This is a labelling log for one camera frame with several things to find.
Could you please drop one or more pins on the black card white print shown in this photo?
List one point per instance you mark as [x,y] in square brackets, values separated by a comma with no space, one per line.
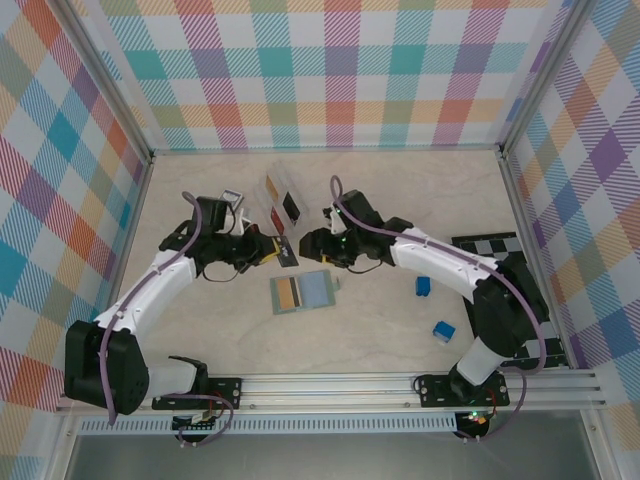
[287,251]

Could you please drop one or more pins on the pale green card holder wallet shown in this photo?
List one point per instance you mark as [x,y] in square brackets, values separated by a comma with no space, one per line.
[317,290]

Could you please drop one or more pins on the orange gold striped card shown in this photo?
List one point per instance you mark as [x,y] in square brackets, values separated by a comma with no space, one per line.
[286,293]

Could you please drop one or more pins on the clear acrylic card stand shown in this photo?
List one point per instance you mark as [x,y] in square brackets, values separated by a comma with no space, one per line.
[280,172]

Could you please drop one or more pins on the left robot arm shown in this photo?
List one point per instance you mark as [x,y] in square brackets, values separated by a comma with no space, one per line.
[150,290]

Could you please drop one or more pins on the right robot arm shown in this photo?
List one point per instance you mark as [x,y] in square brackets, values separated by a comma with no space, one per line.
[450,260]

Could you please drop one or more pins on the red card with chip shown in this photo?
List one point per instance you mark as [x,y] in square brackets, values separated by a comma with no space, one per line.
[276,220]

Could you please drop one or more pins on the blue white playing card box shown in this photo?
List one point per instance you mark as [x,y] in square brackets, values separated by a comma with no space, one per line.
[234,197]

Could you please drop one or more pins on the gold VIP card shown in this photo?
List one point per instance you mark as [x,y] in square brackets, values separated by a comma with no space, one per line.
[274,184]

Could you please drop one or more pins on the small blue box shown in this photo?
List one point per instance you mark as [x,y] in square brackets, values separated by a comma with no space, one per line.
[424,286]
[444,331]

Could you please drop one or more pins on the black grey checkerboard mat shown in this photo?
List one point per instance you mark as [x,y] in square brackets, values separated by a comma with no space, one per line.
[495,247]

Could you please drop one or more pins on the small black circuit board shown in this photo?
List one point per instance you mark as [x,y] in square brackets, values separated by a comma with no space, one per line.
[195,426]

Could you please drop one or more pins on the grey metal panel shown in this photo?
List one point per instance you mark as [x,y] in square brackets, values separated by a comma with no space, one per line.
[325,460]

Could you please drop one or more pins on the circuit board with lights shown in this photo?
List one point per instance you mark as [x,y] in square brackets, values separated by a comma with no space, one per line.
[475,419]

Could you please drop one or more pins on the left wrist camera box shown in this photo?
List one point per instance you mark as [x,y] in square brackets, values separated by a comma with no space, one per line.
[210,215]

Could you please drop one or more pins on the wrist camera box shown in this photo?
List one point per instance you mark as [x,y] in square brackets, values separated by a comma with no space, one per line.
[210,215]
[360,207]

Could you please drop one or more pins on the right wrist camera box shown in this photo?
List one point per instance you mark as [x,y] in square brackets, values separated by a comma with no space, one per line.
[360,207]

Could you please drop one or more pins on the aluminium frame bar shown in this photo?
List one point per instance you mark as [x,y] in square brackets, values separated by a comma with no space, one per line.
[121,265]
[325,151]
[520,200]

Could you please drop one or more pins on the aluminium mounting rail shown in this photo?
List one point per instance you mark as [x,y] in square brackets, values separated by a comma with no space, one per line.
[325,387]

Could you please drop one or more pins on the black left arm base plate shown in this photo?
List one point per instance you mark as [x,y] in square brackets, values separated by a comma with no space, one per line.
[225,392]

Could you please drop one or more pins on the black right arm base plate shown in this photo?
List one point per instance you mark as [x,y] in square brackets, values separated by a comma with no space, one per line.
[435,390]

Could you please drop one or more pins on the aluminium frame post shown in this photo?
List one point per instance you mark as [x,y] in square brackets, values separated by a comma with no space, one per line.
[108,85]
[539,75]

